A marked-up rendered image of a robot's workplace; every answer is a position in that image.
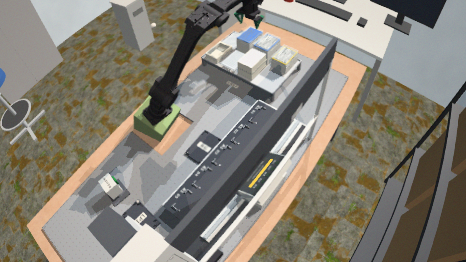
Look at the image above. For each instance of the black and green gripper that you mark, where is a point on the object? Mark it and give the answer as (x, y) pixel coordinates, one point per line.
(248, 10)

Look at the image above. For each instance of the dark grey regrip nest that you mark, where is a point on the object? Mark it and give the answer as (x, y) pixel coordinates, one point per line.
(204, 144)

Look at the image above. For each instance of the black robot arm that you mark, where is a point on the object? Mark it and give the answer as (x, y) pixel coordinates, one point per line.
(193, 31)

